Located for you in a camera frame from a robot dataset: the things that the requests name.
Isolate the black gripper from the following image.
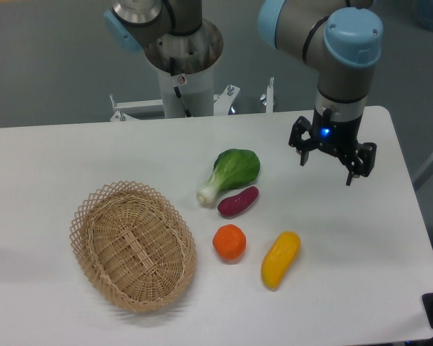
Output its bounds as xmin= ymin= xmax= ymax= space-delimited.
xmin=289 ymin=101 xmax=377 ymax=186

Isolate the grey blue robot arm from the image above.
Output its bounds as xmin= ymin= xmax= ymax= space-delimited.
xmin=104 ymin=1 xmax=383 ymax=179

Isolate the yellow mango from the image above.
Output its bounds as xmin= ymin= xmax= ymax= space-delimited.
xmin=261 ymin=231 xmax=302 ymax=290

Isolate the green bok choy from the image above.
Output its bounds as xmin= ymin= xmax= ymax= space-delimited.
xmin=196 ymin=148 xmax=261 ymax=207

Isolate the purple sweet potato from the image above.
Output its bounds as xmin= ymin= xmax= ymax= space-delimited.
xmin=217 ymin=186 xmax=259 ymax=217

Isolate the orange tangerine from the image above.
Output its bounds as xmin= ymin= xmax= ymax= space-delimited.
xmin=212 ymin=224 xmax=247 ymax=262

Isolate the woven wicker basket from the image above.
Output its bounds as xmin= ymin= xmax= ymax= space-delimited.
xmin=69 ymin=181 xmax=197 ymax=313

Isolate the white metal base frame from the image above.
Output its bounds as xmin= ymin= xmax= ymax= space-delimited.
xmin=110 ymin=76 xmax=276 ymax=122

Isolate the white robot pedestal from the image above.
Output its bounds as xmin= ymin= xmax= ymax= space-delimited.
xmin=157 ymin=68 xmax=214 ymax=119

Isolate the black cable on pedestal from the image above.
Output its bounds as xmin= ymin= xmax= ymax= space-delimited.
xmin=169 ymin=57 xmax=193 ymax=118

